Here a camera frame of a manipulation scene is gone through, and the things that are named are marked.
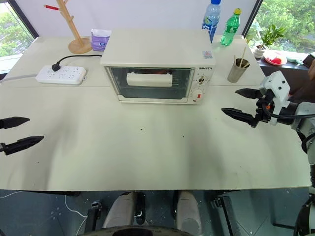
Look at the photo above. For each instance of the blue label water bottle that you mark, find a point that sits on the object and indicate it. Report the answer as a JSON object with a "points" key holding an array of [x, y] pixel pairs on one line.
{"points": [[210, 22]]}

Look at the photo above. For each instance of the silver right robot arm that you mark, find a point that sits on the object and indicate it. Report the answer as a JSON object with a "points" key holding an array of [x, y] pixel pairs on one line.
{"points": [[307, 110]]}

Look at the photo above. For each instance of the red plate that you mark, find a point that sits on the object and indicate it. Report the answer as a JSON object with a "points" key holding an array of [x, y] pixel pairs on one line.
{"points": [[274, 60]]}

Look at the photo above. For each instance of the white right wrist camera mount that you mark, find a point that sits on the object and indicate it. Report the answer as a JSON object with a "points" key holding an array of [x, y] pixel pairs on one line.
{"points": [[276, 84]]}

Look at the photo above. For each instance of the red marker pen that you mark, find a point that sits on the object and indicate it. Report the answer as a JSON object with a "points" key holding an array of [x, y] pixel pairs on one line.
{"points": [[51, 7]]}

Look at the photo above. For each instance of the wooden mug tree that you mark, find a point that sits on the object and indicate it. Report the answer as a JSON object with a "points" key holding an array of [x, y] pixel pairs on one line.
{"points": [[80, 45]]}

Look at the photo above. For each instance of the silver robot leg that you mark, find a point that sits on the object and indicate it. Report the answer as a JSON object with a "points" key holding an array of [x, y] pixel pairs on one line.
{"points": [[188, 211], [119, 211]]}

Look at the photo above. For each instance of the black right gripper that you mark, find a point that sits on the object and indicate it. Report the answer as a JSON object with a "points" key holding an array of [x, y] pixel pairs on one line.
{"points": [[263, 111]]}

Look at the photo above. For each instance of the metal cup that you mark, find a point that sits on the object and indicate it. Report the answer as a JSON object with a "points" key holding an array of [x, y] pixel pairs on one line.
{"points": [[236, 73]]}

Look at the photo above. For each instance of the silver left robot leg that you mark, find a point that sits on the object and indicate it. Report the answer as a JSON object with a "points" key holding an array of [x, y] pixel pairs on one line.
{"points": [[119, 211]]}

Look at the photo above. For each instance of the green soda bottle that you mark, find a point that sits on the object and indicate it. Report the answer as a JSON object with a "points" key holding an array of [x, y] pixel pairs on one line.
{"points": [[230, 29]]}

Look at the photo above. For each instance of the dark box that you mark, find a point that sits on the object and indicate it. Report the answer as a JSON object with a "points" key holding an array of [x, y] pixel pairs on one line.
{"points": [[309, 60]]}

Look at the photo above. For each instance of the black table frame leg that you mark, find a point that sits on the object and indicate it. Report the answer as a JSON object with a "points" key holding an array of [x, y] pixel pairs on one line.
{"points": [[225, 211], [94, 216]]}

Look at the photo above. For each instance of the dark rounded shape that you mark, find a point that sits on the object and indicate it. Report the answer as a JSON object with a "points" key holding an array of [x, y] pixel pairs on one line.
{"points": [[137, 231]]}

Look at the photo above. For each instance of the purple tissue pack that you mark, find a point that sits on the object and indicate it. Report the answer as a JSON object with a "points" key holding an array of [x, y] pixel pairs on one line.
{"points": [[99, 40]]}

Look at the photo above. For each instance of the white toaster oven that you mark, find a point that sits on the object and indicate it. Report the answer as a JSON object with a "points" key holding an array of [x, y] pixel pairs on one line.
{"points": [[152, 49]]}

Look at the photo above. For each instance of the wooden chopstick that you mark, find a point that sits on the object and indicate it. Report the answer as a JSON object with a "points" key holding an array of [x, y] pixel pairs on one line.
{"points": [[243, 55]]}

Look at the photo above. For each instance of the silver right robot leg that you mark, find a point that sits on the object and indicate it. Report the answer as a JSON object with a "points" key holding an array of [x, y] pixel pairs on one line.
{"points": [[188, 211]]}

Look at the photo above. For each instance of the potted green plant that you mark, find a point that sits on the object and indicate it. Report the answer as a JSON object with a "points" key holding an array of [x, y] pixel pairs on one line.
{"points": [[260, 51]]}

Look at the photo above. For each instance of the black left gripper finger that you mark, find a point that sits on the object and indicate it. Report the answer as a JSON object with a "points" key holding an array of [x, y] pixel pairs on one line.
{"points": [[12, 122], [19, 145]]}

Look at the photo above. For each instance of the pale green dish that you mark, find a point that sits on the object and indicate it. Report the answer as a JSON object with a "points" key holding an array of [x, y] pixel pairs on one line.
{"points": [[294, 59]]}

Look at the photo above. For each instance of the white power strip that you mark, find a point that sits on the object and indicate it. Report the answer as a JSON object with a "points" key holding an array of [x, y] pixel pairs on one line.
{"points": [[61, 75]]}

